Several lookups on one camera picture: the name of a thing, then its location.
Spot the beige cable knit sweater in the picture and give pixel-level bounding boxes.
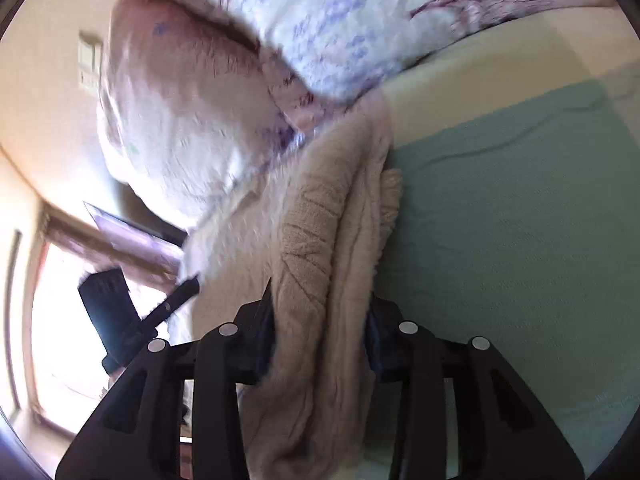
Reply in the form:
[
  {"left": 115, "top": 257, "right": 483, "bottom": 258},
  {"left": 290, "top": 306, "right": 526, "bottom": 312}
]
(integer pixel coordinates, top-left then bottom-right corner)
[{"left": 239, "top": 96, "right": 402, "bottom": 479}]

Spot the black framed mirror panel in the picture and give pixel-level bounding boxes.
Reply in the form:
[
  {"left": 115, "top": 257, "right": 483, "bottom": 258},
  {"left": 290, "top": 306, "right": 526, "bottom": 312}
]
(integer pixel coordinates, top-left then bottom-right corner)
[{"left": 85, "top": 204, "right": 186, "bottom": 275}]

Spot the patchwork floral bed quilt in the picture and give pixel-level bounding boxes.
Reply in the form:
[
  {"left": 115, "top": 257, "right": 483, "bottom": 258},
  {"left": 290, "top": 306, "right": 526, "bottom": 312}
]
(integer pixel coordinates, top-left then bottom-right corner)
[{"left": 170, "top": 6, "right": 639, "bottom": 479}]

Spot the pink floral left pillow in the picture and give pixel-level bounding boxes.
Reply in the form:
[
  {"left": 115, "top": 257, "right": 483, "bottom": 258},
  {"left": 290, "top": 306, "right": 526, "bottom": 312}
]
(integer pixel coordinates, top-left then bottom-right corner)
[{"left": 99, "top": 0, "right": 326, "bottom": 231}]

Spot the blue floral right pillow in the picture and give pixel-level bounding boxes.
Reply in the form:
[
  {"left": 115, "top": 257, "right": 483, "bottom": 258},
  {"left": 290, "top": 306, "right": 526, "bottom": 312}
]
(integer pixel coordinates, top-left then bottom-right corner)
[{"left": 177, "top": 0, "right": 613, "bottom": 102}]

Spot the white wall switch plate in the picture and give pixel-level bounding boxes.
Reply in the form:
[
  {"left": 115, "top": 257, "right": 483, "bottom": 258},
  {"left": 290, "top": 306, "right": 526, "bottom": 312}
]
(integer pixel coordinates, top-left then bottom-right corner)
[{"left": 77, "top": 32, "right": 103, "bottom": 92}]

